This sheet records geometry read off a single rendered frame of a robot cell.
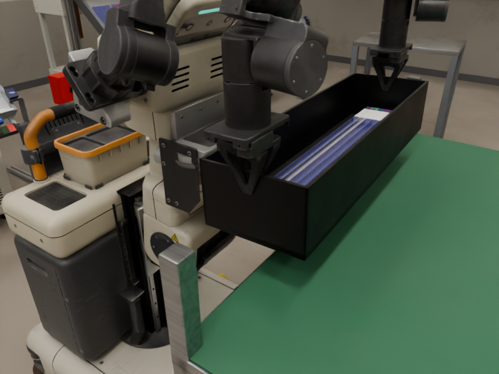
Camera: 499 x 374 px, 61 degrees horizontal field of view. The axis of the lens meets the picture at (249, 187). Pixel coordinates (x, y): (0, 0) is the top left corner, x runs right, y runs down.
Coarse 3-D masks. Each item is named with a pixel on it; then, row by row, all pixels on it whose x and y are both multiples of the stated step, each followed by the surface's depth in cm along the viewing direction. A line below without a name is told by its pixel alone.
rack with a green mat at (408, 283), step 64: (384, 192) 87; (448, 192) 87; (192, 256) 46; (320, 256) 69; (384, 256) 69; (448, 256) 69; (192, 320) 50; (256, 320) 57; (320, 320) 57; (384, 320) 57; (448, 320) 57
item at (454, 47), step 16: (352, 48) 305; (368, 48) 339; (416, 48) 284; (432, 48) 281; (448, 48) 281; (464, 48) 307; (352, 64) 310; (368, 64) 345; (448, 80) 283; (448, 96) 287; (448, 112) 330
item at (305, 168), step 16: (368, 112) 96; (384, 112) 95; (352, 128) 87; (368, 128) 87; (320, 144) 80; (336, 144) 80; (352, 144) 80; (304, 160) 74; (320, 160) 74; (288, 176) 69; (304, 176) 69
